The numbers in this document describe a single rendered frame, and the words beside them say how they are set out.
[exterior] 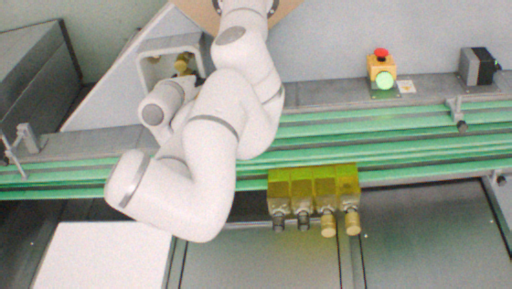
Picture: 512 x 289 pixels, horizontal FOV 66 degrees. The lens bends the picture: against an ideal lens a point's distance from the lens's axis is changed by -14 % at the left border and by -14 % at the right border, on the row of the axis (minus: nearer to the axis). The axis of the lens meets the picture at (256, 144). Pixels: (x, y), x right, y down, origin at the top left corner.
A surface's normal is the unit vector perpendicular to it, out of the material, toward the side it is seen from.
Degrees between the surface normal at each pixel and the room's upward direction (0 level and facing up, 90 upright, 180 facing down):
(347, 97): 90
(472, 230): 90
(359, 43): 0
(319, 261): 90
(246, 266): 90
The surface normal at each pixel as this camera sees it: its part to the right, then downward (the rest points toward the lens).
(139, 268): -0.14, -0.77
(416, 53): -0.05, 0.63
